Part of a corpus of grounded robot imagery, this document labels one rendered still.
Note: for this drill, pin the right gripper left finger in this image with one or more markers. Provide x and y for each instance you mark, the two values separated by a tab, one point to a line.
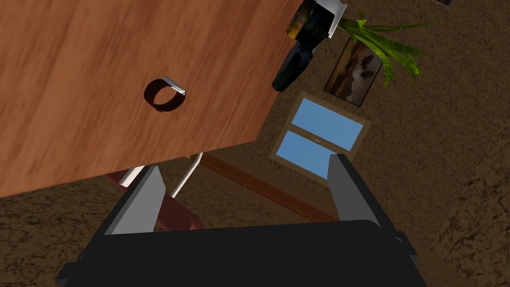
142	203

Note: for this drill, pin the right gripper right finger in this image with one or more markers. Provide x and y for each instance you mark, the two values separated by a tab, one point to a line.
347	195

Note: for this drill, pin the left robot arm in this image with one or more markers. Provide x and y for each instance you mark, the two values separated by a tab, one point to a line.
306	36

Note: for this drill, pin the red chair with white legs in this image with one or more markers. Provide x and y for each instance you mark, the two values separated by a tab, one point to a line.
177	213

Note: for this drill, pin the wooden framed window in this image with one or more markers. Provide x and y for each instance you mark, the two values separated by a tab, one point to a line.
324	123

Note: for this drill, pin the dark brown mug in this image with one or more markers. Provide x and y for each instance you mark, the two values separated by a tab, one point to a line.
159	104

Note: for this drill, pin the brown wooden table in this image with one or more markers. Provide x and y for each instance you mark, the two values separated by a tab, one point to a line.
79	79

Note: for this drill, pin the green leafy plant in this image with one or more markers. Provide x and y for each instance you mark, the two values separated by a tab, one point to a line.
392	48

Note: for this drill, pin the brown framed wall picture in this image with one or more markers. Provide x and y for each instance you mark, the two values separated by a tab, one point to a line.
352	75

